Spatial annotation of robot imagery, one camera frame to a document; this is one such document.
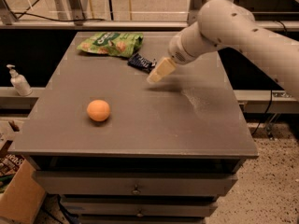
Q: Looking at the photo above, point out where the grey drawer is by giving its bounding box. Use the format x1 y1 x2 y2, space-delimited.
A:
62 198 218 217
33 171 237 197

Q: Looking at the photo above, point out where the white pump lotion bottle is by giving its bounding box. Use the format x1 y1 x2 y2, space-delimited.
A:
7 64 32 96

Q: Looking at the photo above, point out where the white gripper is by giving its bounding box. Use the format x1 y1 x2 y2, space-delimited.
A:
147 25 206 83

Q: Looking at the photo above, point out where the grey upper drawer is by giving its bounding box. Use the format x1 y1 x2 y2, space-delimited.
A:
33 171 237 197

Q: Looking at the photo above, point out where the green rice chip bag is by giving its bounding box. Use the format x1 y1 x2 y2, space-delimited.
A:
77 32 143 58

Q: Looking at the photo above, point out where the blue rxbar blueberry wrapper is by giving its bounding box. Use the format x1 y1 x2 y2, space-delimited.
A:
127 53 156 74

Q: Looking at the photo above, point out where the grey lower drawer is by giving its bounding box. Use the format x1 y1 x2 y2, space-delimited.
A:
62 198 218 217

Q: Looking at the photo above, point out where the cardboard box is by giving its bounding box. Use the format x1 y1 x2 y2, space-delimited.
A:
0 155 46 224

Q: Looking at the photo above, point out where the black cable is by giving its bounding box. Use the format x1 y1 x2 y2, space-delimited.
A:
12 11 107 22

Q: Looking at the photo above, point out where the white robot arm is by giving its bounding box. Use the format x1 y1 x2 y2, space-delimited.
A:
148 0 299 100

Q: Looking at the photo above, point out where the grey metal railing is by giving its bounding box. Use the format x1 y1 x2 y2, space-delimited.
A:
1 0 299 32

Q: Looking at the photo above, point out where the orange fruit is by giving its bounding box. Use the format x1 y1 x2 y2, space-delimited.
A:
87 100 110 121

